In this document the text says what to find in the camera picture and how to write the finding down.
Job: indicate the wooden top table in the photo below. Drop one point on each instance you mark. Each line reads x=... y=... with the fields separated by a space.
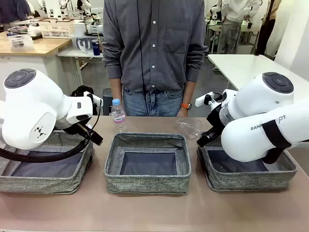
x=48 y=46

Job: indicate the small white desk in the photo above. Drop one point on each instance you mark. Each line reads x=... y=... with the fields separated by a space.
x=70 y=52

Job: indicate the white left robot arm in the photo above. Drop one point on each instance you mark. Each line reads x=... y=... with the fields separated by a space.
x=31 y=108

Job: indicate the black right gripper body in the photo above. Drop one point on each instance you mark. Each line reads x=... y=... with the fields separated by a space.
x=215 y=120

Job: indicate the person's left forearm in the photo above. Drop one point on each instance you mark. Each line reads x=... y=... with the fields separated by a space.
x=187 y=91

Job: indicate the small white plastic crate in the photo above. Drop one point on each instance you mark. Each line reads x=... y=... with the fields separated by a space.
x=94 y=29

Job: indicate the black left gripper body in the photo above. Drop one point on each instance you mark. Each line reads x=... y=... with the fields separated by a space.
x=79 y=129

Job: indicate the pink label water bottle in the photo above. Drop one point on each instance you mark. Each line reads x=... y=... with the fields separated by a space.
x=118 y=116

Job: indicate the grey stool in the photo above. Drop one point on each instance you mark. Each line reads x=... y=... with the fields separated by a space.
x=107 y=101

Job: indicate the black bag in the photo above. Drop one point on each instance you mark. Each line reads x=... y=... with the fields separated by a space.
x=80 y=90

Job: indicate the white slotted crate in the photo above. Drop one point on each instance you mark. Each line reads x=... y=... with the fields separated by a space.
x=56 y=31

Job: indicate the person in dark blue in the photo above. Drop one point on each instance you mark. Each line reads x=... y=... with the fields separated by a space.
x=12 y=9

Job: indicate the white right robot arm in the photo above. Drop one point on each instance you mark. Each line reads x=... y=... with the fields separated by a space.
x=253 y=135

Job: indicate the grey fabric basket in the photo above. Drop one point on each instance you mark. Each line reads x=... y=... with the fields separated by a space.
x=36 y=183
x=241 y=181
x=144 y=183

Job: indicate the person's right forearm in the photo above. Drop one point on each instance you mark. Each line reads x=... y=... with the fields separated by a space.
x=116 y=89

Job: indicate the orange wrist watch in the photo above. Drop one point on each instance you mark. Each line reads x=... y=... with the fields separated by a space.
x=186 y=106

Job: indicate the person in brown clothes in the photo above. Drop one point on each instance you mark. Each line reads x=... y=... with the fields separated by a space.
x=265 y=36

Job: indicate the person's left hand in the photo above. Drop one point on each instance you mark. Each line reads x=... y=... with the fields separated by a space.
x=184 y=113

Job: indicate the clear crushed plastic bottle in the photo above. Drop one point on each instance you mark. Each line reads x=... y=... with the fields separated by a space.
x=190 y=128

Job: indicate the dark blue bottle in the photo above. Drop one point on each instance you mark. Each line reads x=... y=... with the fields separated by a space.
x=96 y=49

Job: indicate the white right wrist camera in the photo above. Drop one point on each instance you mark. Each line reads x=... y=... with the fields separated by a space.
x=201 y=100

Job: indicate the small clear plastic box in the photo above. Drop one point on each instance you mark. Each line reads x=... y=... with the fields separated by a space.
x=20 y=42

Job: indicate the person in white shirt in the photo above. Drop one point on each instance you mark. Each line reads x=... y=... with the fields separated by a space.
x=237 y=14

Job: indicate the person in grey shirt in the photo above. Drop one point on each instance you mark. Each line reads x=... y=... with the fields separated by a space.
x=154 y=48

